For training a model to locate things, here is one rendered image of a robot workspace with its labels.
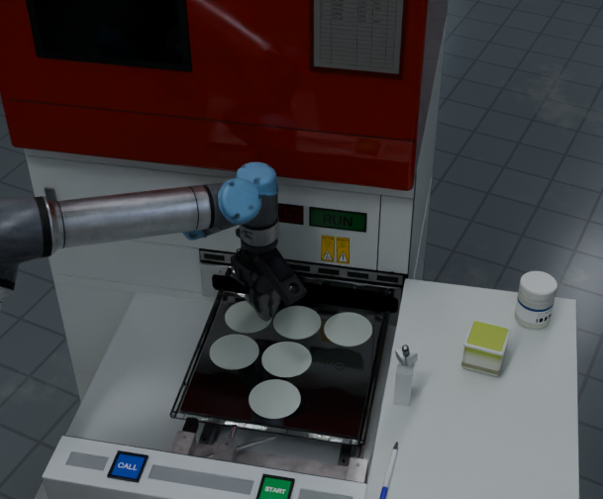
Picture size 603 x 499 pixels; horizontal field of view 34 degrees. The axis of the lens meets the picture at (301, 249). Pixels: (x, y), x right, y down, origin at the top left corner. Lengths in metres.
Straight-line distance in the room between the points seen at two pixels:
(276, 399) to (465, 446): 0.38
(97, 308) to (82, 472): 0.68
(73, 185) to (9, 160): 2.17
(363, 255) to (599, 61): 3.10
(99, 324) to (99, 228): 0.84
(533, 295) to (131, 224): 0.80
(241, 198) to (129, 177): 0.50
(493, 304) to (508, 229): 1.79
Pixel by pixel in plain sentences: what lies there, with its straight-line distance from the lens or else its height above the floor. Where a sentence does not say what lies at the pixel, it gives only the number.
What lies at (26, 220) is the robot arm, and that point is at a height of 1.42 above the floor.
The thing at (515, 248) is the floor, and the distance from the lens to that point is 3.74.
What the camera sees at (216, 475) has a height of 0.96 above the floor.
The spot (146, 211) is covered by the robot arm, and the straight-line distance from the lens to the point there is 1.60.
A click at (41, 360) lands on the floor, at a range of 3.36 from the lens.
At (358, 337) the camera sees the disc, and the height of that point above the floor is 0.90.
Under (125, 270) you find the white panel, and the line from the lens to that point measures 2.26.
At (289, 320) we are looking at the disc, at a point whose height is 0.90.
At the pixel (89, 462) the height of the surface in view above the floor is 0.96.
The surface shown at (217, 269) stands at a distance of 2.16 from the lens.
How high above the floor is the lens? 2.34
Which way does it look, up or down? 40 degrees down
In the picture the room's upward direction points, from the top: 1 degrees counter-clockwise
